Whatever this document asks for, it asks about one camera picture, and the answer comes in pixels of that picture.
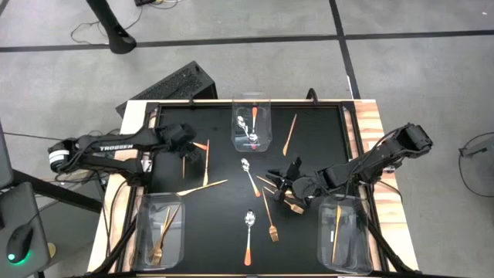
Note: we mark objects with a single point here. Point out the black table hook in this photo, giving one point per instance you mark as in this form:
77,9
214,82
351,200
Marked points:
311,90

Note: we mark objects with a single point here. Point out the grey stand base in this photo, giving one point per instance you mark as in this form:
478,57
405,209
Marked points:
480,148

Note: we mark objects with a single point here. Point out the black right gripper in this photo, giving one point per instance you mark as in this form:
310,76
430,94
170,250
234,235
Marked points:
310,185

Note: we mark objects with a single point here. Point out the yellow disc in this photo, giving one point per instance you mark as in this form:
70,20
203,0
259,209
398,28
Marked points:
51,250

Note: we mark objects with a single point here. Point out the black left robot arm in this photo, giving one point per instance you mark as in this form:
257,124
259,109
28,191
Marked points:
116,147

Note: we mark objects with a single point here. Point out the black stand leg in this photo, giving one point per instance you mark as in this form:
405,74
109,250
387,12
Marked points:
116,34

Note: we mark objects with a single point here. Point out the black computer mouse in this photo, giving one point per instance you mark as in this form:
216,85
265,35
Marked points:
19,241

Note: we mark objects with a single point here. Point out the clear plastic bin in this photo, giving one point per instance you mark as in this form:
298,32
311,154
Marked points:
355,239
264,127
141,216

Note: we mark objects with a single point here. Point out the grey side desk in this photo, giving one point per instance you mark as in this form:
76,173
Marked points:
38,216

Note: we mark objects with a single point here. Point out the black computer case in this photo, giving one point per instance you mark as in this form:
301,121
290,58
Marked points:
177,85

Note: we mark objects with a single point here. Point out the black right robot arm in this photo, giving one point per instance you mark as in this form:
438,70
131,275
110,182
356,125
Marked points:
415,139

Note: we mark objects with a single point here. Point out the black frame strut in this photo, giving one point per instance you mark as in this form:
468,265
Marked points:
386,247
119,243

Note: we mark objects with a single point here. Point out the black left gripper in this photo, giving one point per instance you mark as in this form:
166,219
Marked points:
180,136

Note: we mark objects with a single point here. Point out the black desk beam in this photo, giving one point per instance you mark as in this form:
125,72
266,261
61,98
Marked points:
58,192

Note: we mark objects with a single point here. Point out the black table mat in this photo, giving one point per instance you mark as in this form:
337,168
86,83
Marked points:
216,231

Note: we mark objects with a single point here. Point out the black power strip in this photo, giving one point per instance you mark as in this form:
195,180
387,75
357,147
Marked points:
143,2

